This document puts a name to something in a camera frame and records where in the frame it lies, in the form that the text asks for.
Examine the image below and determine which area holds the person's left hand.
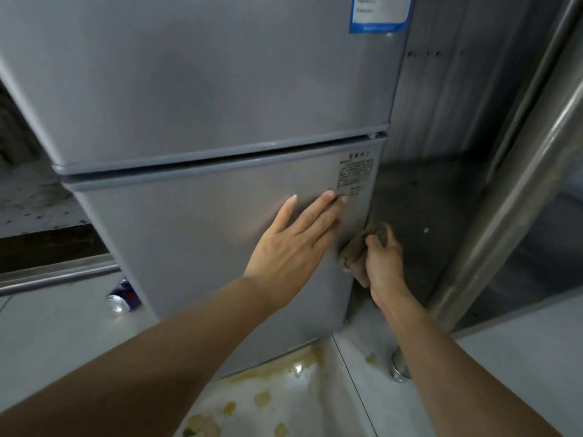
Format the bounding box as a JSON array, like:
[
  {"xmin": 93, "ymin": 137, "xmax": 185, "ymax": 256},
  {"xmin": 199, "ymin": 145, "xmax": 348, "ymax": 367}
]
[{"xmin": 244, "ymin": 191, "xmax": 348, "ymax": 311}]

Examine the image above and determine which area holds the person's right hand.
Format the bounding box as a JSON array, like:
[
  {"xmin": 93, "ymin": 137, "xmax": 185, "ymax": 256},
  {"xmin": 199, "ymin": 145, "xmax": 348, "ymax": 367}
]
[{"xmin": 364, "ymin": 225, "xmax": 405, "ymax": 308}]

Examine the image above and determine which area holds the brown cleaning cloth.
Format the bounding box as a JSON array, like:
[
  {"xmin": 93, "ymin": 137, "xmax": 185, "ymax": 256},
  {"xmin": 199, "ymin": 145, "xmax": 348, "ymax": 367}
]
[{"xmin": 338, "ymin": 213, "xmax": 388, "ymax": 288}]

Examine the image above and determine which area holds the blue crushed drink can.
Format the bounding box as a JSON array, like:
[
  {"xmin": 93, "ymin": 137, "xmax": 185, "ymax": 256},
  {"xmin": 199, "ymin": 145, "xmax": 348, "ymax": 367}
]
[{"xmin": 107, "ymin": 278, "xmax": 142, "ymax": 314}]

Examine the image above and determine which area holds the small silver fridge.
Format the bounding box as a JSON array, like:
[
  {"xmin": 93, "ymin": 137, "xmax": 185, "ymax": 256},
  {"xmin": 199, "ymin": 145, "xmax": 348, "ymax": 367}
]
[{"xmin": 0, "ymin": 0, "xmax": 415, "ymax": 378}]

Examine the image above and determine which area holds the person's right forearm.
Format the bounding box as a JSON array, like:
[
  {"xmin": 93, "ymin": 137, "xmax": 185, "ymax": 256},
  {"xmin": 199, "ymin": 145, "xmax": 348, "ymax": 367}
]
[{"xmin": 375, "ymin": 288, "xmax": 561, "ymax": 437}]

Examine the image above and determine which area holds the person's left forearm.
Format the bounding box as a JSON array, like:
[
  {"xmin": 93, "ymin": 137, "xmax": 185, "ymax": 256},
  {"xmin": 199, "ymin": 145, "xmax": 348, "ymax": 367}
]
[{"xmin": 0, "ymin": 275, "xmax": 279, "ymax": 437}]

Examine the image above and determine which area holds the stainless steel table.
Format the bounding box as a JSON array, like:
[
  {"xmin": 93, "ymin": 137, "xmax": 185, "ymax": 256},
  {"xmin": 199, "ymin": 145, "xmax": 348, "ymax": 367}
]
[{"xmin": 389, "ymin": 0, "xmax": 583, "ymax": 383}]

